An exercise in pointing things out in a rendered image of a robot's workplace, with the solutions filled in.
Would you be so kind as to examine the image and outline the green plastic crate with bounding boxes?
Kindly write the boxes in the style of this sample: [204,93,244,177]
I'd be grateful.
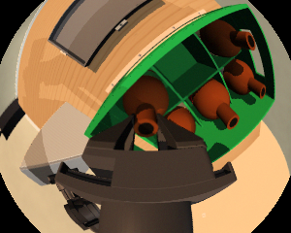
[84,4,275,163]

